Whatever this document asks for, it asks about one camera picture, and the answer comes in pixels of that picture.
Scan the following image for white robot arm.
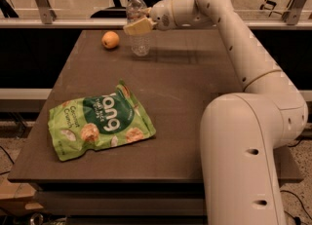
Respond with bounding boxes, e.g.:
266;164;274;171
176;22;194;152
124;0;308;225

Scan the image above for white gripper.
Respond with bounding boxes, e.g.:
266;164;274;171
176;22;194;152
123;0;176;36

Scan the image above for metal rail bracket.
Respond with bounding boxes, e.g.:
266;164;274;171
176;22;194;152
283;0;307;25
35;0;57;24

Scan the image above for wooden boards under table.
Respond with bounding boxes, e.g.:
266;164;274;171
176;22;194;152
0;178;44;216

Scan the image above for black floor cable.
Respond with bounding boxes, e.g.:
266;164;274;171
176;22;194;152
279;137;312;225

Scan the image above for right metal rail bracket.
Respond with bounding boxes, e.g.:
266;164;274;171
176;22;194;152
283;0;307;25

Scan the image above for green rice chips bag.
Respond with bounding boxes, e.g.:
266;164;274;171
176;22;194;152
48;81;156;162

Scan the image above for clear plastic water bottle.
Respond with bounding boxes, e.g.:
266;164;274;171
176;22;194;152
126;0;150;56

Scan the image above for orange fruit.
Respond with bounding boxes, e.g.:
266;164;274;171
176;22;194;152
101;31;120;50

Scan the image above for left metal rail bracket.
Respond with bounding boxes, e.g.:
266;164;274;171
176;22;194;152
35;0;57;24

